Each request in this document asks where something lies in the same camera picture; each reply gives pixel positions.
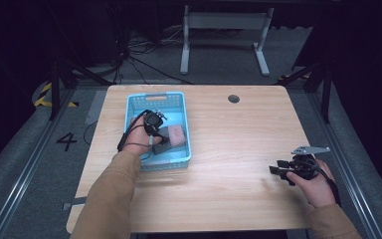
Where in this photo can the white metal desk frame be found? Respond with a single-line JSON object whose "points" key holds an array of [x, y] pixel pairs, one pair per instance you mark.
{"points": [[227, 21]]}

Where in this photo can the light blue plastic basket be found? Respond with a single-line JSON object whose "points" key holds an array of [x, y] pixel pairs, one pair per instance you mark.
{"points": [[175, 106]]}

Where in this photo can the grey glove red-labelled pink cuff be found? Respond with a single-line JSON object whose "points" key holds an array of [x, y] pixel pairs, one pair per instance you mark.
{"points": [[177, 134]]}

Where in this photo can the grey floor tape strip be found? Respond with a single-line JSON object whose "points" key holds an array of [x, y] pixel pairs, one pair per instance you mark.
{"points": [[96, 108]]}

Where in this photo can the person's right hand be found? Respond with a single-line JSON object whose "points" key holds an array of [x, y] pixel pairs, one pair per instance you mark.
{"points": [[318, 189]]}

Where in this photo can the small metal bracket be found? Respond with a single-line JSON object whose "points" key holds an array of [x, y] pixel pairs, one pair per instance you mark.
{"points": [[74, 202]]}

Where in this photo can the black metal stand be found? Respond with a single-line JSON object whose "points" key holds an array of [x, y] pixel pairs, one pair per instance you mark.
{"points": [[325, 86], [56, 86]]}

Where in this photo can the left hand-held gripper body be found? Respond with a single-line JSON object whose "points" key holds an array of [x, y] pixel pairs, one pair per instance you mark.
{"points": [[153, 121]]}

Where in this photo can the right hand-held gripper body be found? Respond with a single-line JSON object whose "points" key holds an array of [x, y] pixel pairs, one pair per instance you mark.
{"points": [[306, 164]]}

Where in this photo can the person's left hand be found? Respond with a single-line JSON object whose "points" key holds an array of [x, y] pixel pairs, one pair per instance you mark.
{"points": [[139, 137]]}

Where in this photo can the aluminium floor rail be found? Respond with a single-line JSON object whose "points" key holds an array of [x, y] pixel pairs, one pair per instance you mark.
{"points": [[344, 166], [30, 159]]}

